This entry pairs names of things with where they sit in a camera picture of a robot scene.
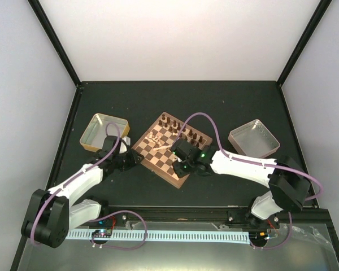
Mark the light wooden king piece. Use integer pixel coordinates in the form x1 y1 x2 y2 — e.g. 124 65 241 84
153 145 171 151

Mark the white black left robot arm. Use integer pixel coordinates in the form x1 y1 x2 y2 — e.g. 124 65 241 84
21 135 144 248

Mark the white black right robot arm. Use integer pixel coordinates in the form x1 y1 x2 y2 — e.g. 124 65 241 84
170 139 310 228

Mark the pile of light pieces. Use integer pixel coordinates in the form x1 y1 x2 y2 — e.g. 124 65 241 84
146 131 162 146

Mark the left controller circuit board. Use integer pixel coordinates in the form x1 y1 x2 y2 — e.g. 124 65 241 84
92 229 112 238

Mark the controller circuit board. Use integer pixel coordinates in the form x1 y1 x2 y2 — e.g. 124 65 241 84
92 229 112 238
254 231 279 240

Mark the right controller circuit board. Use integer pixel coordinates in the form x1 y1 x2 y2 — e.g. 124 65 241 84
254 231 279 240

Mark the wooden chessboard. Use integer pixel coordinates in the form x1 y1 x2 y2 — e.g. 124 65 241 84
132 111 214 189

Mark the yellow metal tin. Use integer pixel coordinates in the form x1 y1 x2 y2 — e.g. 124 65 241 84
80 113 130 152

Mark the pink metal tin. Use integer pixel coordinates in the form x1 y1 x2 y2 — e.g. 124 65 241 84
228 119 280 158

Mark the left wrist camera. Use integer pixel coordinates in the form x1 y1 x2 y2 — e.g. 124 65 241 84
122 136 131 146

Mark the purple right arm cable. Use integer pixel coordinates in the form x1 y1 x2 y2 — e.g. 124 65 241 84
175 112 323 202

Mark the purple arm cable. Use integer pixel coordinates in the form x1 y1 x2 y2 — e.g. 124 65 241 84
29 121 122 246
175 112 323 202

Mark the white slotted cable duct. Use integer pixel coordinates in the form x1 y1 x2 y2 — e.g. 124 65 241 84
66 229 250 244

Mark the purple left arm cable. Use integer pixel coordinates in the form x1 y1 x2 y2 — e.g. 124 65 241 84
29 121 122 246

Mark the black rear mounting rail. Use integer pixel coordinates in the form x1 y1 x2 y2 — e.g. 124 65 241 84
107 206 333 226

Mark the black left frame post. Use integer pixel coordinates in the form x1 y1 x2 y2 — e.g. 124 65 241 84
28 0 81 87

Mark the black frame post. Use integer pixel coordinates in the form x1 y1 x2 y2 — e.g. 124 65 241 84
28 0 81 87
276 0 332 87

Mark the black right frame post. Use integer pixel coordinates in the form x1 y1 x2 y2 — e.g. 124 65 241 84
276 0 332 87

